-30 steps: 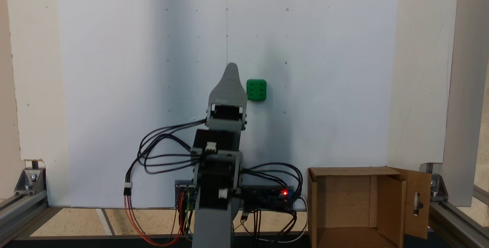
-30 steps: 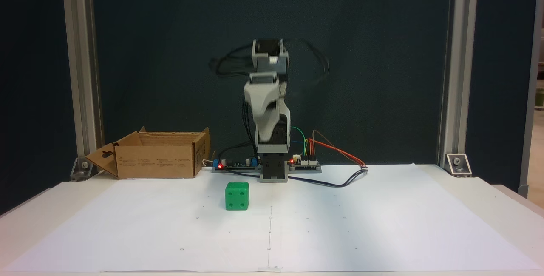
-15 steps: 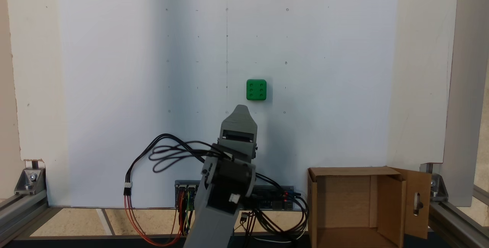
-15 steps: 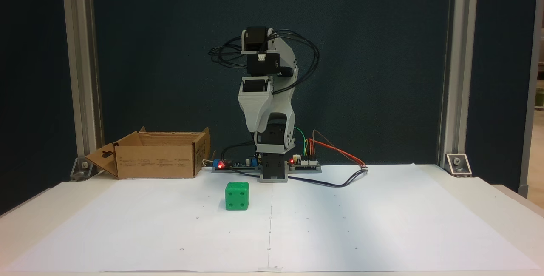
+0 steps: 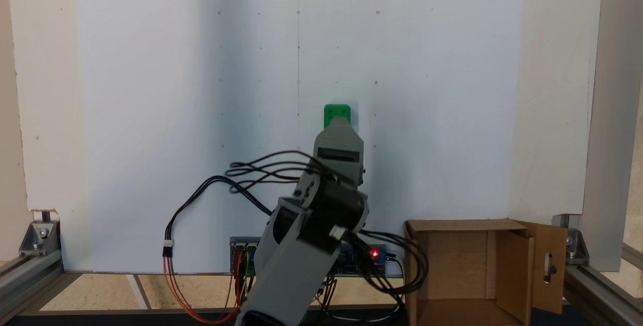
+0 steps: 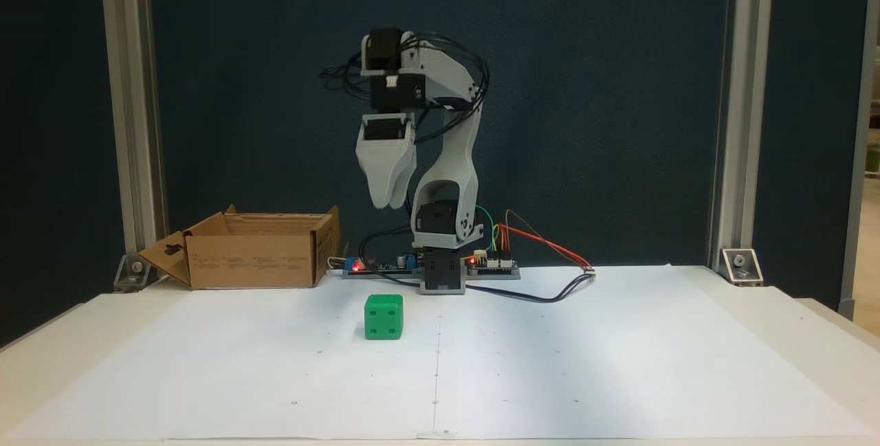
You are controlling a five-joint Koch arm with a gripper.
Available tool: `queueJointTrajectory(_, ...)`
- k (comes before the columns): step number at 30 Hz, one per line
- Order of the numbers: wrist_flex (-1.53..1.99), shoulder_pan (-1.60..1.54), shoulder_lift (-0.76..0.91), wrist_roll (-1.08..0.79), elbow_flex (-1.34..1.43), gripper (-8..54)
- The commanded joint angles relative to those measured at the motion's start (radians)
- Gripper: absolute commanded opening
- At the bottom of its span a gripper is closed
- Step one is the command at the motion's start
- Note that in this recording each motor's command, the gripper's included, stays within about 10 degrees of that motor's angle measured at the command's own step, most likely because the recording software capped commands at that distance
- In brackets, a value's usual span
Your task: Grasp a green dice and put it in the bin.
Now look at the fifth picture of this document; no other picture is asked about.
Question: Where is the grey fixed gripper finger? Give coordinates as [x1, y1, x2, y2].
[314, 118, 362, 142]

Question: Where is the green die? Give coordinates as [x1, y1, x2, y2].
[324, 104, 352, 130]

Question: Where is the blue circuit board, red light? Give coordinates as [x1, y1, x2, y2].
[336, 244, 388, 278]

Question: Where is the brown cardboard box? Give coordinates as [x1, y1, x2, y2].
[403, 218, 569, 326]

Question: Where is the large white paper sheet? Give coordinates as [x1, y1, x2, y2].
[75, 0, 526, 274]

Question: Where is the black servo cable loop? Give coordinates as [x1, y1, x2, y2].
[224, 150, 325, 197]

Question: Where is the black servo cable bundle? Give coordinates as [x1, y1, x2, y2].
[349, 230, 430, 297]

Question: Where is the circuit board with jumper wires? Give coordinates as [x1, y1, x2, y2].
[230, 237, 263, 277]

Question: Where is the thin white cable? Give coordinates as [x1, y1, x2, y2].
[387, 256, 406, 316]

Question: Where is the black board cable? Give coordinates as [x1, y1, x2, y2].
[315, 276, 405, 323]

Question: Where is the coloured jumper wire bundle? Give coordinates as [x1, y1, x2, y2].
[225, 256, 252, 311]

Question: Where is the black cable with white connector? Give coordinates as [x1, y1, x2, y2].
[162, 175, 275, 258]

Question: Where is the orange wire bundle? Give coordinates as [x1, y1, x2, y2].
[163, 254, 245, 324]

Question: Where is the metal corner bracket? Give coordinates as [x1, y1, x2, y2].
[552, 213, 591, 266]
[19, 220, 62, 258]

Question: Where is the aluminium frame post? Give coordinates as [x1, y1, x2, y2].
[578, 0, 643, 272]

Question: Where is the aluminium frame rail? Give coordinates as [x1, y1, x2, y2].
[562, 243, 643, 326]
[0, 251, 65, 324]

